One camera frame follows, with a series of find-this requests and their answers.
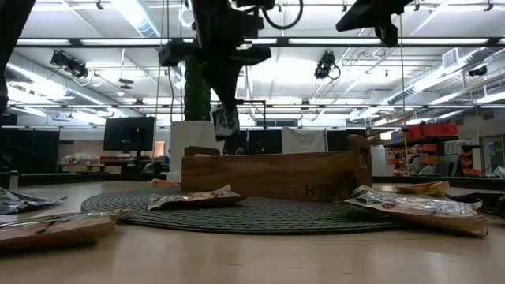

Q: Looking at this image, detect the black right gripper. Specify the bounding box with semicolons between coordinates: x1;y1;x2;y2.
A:
335;0;414;49

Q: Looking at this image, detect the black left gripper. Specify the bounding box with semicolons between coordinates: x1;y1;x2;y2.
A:
157;0;273;110

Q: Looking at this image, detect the dark blue tea packet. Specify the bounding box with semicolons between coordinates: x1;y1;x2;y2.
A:
447;192;505;219
211;103;241;142

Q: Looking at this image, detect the beige tea packet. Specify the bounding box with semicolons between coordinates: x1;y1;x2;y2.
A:
0;208;129;253
148;184;246;211
342;184;490;238

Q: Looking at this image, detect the orange tea packet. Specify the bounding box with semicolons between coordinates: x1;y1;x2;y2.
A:
149;177;181;189
394;180;451;197

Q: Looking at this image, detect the grey snack packet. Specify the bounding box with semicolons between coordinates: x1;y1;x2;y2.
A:
0;186;69;216

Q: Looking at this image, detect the wooden tea organizer box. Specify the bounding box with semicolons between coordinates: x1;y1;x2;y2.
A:
181;133;374;204

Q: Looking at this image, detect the green cactus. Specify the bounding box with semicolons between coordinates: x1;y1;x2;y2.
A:
184;54;212;121

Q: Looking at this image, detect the white hexagonal planter pot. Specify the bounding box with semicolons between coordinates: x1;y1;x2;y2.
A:
169;120;224;185

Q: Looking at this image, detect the black partition panel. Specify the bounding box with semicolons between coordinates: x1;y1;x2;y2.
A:
0;129;61;174
326;129;367;153
240;129;283;155

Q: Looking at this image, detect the white ceiling vent grille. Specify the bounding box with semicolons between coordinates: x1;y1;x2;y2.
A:
442;47;460;69

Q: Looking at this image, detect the white hanging sheet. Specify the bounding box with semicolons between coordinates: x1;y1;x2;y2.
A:
281;126;326;155

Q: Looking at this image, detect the black background monitor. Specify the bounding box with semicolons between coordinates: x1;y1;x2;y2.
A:
103;116;156;163

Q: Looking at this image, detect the red storage bin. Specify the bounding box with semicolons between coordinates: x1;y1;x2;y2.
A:
424;122;459;139
406;124;426;140

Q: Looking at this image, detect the cluttered background desk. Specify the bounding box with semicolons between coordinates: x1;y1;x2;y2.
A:
58;151;169;175

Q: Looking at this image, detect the round grey woven placemat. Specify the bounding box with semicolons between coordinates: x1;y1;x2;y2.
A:
80;188;407;236

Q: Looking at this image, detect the shelf rack with orange bins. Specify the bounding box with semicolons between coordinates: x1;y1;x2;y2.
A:
384;136;483;178

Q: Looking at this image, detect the black frame beam with lights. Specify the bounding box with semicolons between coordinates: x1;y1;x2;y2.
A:
0;36;505;49

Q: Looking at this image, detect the yellow hanging rope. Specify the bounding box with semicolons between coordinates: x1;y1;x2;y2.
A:
398;14;410;177

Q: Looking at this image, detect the white cable ring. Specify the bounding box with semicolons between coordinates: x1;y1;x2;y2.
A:
179;4;194;28

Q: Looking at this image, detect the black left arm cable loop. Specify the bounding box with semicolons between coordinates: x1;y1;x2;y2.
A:
260;0;305;31

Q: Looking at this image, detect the thin pale hanging cord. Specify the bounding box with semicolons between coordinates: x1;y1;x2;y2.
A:
152;0;166;161

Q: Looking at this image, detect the silver spiral ceiling duct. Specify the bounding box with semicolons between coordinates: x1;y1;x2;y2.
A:
112;0;186;80
386;46;505;107

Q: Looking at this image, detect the black metal table frame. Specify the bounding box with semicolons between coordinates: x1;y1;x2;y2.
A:
0;171;505;191

